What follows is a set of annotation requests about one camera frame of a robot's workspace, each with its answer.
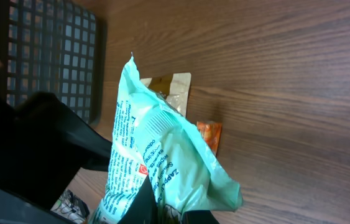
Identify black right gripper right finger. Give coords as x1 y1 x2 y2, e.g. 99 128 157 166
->
125 175 221 224

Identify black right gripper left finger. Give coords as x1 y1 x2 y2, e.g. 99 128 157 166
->
0 92 112 209

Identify teal orange snack packet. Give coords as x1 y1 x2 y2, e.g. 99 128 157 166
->
89 60 242 223

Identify small orange white packet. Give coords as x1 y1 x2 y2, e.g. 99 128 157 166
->
196 121 222 156

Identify white brown snack wrapper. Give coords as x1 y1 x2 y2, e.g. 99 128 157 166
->
140 73 191 116

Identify grey plastic mesh basket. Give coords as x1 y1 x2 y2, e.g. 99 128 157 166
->
0 0 107 126

